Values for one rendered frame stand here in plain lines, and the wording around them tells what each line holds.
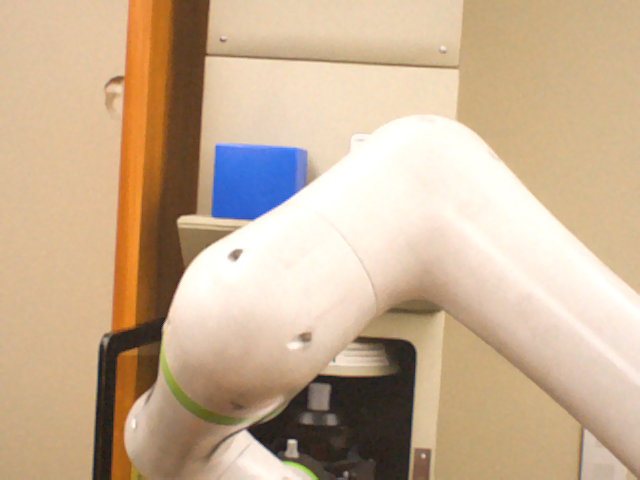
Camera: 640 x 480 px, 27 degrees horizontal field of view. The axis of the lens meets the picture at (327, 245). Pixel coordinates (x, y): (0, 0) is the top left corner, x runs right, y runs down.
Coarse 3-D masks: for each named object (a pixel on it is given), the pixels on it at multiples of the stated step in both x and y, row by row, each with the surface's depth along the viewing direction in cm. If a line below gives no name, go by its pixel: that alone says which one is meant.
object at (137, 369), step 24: (120, 360) 146; (144, 360) 153; (96, 384) 142; (120, 384) 146; (144, 384) 154; (96, 408) 142; (120, 408) 147; (96, 432) 142; (120, 432) 147; (96, 456) 142; (120, 456) 148
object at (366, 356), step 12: (360, 336) 175; (348, 348) 174; (360, 348) 174; (372, 348) 175; (384, 348) 177; (336, 360) 173; (348, 360) 173; (360, 360) 174; (372, 360) 175; (384, 360) 176; (396, 360) 179; (324, 372) 173; (336, 372) 173; (348, 372) 173; (360, 372) 173; (372, 372) 174; (384, 372) 175; (396, 372) 178
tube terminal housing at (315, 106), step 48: (240, 96) 171; (288, 96) 170; (336, 96) 170; (384, 96) 169; (432, 96) 169; (288, 144) 171; (336, 144) 170; (384, 336) 171; (432, 336) 170; (432, 384) 170; (432, 432) 171
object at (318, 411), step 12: (312, 384) 171; (324, 384) 172; (312, 396) 170; (324, 396) 170; (288, 408) 171; (300, 408) 170; (312, 408) 170; (324, 408) 170; (336, 408) 172; (288, 420) 169; (300, 420) 168; (312, 420) 167; (324, 420) 167; (336, 420) 168; (348, 420) 170
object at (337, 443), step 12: (276, 420) 170; (288, 432) 168; (300, 444) 168; (312, 444) 167; (324, 444) 167; (336, 444) 168; (348, 444) 170; (312, 456) 167; (324, 456) 167; (336, 456) 168
